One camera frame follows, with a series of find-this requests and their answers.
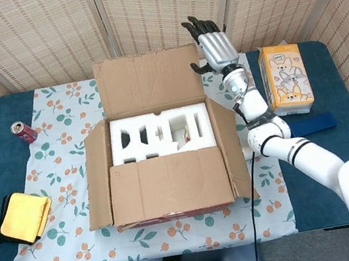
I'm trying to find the white red paper packet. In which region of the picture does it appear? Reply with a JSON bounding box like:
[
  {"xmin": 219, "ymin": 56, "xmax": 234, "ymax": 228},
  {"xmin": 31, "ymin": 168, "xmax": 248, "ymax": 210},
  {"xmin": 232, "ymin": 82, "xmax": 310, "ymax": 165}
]
[{"xmin": 173, "ymin": 124, "xmax": 194, "ymax": 146}]

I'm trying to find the yellow folded cloth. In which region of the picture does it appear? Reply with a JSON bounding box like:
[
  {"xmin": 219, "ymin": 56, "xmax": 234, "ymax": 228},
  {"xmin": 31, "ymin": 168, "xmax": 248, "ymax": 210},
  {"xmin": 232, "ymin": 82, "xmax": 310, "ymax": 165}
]
[{"xmin": 0, "ymin": 187, "xmax": 59, "ymax": 249}]

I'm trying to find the bamboo folding screen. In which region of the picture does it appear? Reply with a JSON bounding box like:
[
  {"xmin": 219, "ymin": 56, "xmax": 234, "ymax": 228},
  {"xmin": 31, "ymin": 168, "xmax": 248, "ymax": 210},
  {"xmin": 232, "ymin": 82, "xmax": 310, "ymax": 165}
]
[{"xmin": 0, "ymin": 0, "xmax": 349, "ymax": 167}]

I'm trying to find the floral print tablecloth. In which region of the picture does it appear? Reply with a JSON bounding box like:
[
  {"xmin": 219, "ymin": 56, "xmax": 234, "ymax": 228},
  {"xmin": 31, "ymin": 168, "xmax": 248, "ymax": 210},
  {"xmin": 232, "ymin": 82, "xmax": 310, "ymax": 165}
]
[{"xmin": 0, "ymin": 49, "xmax": 299, "ymax": 261}]

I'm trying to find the white foam insert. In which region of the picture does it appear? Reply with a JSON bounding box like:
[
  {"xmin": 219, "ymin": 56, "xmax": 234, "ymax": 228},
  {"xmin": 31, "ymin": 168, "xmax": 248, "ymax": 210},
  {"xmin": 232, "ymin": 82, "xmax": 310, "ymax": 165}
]
[{"xmin": 104, "ymin": 100, "xmax": 218, "ymax": 167}]

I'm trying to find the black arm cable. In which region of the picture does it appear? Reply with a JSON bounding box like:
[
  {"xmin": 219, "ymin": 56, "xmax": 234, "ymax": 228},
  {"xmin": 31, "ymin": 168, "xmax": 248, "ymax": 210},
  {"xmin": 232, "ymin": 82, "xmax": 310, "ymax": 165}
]
[{"xmin": 224, "ymin": 81, "xmax": 286, "ymax": 261}]

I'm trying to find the orange corgi tissue pack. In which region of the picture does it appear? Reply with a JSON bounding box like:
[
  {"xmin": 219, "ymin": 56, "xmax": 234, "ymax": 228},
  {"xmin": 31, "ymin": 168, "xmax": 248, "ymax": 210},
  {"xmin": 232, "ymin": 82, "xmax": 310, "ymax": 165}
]
[{"xmin": 255, "ymin": 40, "xmax": 318, "ymax": 120}]

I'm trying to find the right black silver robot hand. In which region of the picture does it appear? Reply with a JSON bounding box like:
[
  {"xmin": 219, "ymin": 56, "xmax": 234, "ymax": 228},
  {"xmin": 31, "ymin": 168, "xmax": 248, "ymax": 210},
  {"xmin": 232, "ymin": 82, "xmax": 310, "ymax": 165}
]
[{"xmin": 180, "ymin": 9, "xmax": 242, "ymax": 80}]

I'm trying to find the red soda can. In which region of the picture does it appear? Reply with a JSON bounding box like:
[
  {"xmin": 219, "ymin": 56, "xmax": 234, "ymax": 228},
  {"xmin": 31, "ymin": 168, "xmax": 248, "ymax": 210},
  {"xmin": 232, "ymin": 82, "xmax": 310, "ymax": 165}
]
[{"xmin": 9, "ymin": 118, "xmax": 40, "ymax": 147}]

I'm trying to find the dark blue rectangular box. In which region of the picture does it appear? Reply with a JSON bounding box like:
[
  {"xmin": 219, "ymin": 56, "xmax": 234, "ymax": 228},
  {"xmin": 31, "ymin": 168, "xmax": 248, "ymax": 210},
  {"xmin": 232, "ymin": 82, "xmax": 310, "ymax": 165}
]
[{"xmin": 288, "ymin": 110, "xmax": 339, "ymax": 139}]

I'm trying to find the red cardboard box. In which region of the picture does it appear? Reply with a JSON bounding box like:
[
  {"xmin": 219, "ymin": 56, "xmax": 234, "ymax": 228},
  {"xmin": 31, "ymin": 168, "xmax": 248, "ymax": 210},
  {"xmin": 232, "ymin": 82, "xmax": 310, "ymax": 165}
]
[{"xmin": 61, "ymin": 36, "xmax": 262, "ymax": 236}]

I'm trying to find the black folded cloth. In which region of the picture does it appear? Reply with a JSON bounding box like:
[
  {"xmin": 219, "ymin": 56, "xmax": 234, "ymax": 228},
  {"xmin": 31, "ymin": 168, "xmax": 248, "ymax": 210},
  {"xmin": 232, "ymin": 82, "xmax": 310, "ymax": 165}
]
[{"xmin": 0, "ymin": 190, "xmax": 43, "ymax": 250}]

